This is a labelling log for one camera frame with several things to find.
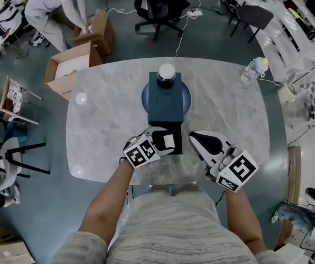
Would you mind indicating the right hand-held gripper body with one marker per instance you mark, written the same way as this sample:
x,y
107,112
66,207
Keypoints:
x,y
241,169

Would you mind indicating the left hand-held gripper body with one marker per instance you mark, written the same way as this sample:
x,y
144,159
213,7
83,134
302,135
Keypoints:
x,y
141,154

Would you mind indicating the dark teal box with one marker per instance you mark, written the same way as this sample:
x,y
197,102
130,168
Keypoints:
x,y
165,106

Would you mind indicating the white-lidded jar item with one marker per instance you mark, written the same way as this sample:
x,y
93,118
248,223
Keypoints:
x,y
166,71

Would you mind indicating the person's left forearm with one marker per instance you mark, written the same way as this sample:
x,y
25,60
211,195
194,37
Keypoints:
x,y
105,202

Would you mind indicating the person's right forearm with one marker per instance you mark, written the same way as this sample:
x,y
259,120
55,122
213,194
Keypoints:
x,y
243,219

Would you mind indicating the large open cardboard box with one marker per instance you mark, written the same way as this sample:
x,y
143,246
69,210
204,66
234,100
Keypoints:
x,y
69,65

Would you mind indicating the small open cardboard box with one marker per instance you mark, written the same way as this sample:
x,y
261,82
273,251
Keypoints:
x,y
103,32

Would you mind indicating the flat cardboard box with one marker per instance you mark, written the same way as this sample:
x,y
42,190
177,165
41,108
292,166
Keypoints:
x,y
6,253

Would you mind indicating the wooden board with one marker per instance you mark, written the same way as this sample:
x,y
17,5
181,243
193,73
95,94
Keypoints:
x,y
294,175

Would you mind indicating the blue denim cloth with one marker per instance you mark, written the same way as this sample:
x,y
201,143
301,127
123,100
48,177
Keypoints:
x,y
292,216

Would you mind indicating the blue round plate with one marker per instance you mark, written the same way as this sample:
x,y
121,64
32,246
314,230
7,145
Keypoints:
x,y
187,99

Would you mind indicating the person's grey striped shirt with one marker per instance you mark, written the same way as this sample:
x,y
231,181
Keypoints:
x,y
171,230

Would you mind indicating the clear bottle with yellow cap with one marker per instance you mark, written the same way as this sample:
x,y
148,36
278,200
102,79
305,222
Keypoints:
x,y
254,69

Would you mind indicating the white chair with black legs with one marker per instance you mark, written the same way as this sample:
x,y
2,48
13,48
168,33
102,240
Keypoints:
x,y
8,164

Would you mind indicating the white shelving unit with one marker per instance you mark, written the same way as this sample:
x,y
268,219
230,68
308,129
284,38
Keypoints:
x,y
284,43

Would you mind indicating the black office chair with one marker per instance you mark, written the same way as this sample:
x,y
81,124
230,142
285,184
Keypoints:
x,y
160,7

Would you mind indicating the white power strip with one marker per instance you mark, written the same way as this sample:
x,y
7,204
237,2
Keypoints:
x,y
194,12

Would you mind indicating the grey chair with black legs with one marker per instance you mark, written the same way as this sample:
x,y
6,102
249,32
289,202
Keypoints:
x,y
256,16

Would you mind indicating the wooden frame chair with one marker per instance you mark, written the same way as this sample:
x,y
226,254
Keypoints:
x,y
14,98

